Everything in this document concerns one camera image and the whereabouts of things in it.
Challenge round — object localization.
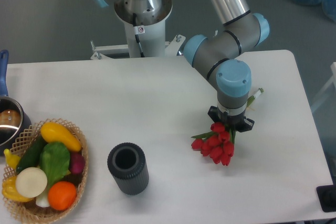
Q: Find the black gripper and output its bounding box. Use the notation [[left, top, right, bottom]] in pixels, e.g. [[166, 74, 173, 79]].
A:
[[207, 106, 255, 133]]

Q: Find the red tulip bouquet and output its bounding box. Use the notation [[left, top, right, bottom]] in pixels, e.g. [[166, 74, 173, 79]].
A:
[[191, 87, 265, 167]]

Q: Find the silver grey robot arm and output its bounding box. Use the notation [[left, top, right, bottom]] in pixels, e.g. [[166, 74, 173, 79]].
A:
[[95, 0, 269, 132]]

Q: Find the dark grey ribbed vase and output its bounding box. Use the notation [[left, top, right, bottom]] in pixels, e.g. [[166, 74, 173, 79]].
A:
[[107, 142, 150, 195]]

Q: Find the black device at table edge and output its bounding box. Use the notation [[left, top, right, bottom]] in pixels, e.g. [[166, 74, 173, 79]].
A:
[[316, 185, 335, 212]]

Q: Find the purple red onion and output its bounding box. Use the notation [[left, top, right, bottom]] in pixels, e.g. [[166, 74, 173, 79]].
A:
[[69, 152, 85, 174]]

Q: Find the yellow squash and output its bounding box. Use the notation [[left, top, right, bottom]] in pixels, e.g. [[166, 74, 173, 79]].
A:
[[40, 122, 82, 152]]

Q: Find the green lettuce leaf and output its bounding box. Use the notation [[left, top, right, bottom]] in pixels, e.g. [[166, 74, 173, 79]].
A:
[[39, 142, 70, 189]]

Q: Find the orange fruit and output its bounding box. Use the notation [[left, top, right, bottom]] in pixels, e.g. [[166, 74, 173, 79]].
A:
[[48, 181, 77, 211]]

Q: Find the dark green cucumber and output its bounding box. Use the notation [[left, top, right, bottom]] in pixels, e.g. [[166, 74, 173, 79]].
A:
[[16, 135, 47, 174]]

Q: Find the white round onion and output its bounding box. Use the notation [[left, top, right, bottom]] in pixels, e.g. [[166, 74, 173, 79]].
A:
[[15, 167, 47, 198]]

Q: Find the woven wicker basket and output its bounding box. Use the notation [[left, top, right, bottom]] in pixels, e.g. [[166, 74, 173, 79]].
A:
[[2, 119, 89, 223]]

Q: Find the yellow bell pepper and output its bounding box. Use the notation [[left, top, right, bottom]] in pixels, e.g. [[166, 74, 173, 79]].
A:
[[2, 176, 34, 202]]

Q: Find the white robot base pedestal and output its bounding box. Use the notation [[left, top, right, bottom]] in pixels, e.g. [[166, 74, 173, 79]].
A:
[[90, 11, 219, 60]]

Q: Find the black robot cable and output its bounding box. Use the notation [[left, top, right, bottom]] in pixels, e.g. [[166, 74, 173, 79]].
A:
[[132, 13, 145, 58]]

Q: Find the blue handled saucepan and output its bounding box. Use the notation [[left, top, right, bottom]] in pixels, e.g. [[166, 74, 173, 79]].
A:
[[1, 49, 31, 157]]

